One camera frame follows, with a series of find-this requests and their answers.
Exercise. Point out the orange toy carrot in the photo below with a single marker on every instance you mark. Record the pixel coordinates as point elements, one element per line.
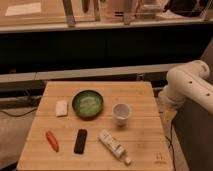
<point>52,141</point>

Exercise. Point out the white sponge block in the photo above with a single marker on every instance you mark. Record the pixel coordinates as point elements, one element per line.
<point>61,108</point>

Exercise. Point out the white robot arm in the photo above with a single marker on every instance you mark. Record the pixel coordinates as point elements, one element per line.
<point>188,81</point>

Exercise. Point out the white plastic bottle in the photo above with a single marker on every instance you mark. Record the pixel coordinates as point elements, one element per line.
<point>114,146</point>

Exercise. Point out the white paper cup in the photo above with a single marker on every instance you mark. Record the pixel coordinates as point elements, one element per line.
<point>121,113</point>

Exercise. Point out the white paper sheet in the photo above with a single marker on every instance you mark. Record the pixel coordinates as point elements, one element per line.
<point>23,9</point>

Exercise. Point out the green ceramic bowl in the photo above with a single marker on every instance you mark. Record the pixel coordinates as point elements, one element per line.
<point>88,104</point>

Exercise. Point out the black rectangular bar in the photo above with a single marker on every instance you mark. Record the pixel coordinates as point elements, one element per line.
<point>80,141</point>

